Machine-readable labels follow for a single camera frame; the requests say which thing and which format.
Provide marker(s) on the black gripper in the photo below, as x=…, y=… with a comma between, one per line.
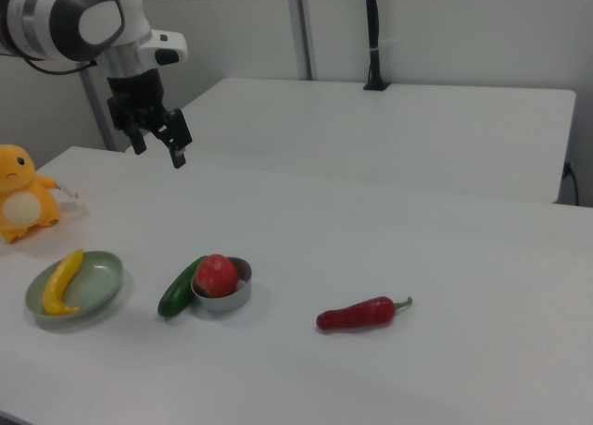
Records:
x=136, y=96

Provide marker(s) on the red chili pepper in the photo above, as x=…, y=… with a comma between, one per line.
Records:
x=357, y=316

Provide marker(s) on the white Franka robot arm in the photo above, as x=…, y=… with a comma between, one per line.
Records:
x=46, y=17

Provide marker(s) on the green plastic plate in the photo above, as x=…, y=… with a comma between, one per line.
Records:
x=92, y=281

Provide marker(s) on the white plush toy tag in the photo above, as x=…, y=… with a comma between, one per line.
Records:
x=68, y=191

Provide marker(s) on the red toy apple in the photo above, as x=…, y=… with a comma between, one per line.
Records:
x=215, y=274

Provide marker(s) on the orange plush toy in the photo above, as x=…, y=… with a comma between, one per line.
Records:
x=23, y=207

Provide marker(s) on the green toy cucumber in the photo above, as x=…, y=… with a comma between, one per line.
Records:
x=173, y=295

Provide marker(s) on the round metal bowl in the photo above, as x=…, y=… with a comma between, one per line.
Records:
x=222, y=302

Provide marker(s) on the yellow toy banana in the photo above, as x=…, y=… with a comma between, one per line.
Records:
x=55, y=286

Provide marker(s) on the white side table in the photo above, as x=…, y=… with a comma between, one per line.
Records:
x=370, y=133

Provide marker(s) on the black pole with base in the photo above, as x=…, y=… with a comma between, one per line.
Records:
x=373, y=27

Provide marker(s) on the grey partition post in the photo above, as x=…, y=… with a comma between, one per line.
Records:
x=301, y=27

